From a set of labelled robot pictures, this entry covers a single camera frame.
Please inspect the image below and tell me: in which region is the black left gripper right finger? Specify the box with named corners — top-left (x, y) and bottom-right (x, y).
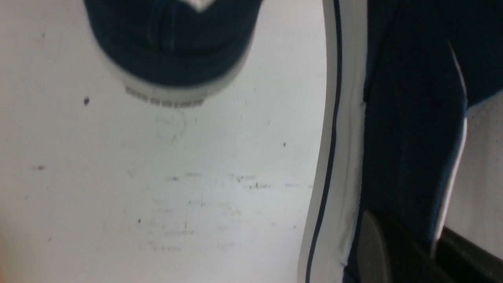
top-left (436, 228), bottom-right (503, 283)

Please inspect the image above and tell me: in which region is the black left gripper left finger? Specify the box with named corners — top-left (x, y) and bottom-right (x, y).
top-left (358, 211), bottom-right (455, 283)

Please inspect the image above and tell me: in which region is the navy canvas sneaker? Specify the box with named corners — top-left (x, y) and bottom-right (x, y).
top-left (297, 0), bottom-right (502, 283)
top-left (83, 0), bottom-right (262, 108)

